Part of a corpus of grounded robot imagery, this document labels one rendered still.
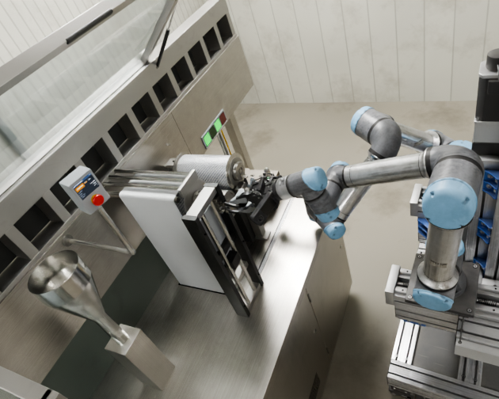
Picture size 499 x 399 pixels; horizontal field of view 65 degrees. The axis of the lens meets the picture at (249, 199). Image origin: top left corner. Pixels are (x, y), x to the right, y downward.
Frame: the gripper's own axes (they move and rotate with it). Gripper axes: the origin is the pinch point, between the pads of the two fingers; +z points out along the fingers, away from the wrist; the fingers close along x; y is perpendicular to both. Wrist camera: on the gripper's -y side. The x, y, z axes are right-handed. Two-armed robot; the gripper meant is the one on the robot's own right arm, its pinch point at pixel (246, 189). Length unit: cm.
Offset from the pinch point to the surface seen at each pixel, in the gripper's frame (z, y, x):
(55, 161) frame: 30, 54, 47
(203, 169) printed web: 8.4, 20.6, 10.4
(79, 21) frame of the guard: -7, 91, 42
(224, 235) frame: -12.7, 14.9, 37.6
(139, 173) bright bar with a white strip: 18, 36, 31
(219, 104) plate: 30, 16, -44
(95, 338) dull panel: 30, -4, 77
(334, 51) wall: 30, -54, -245
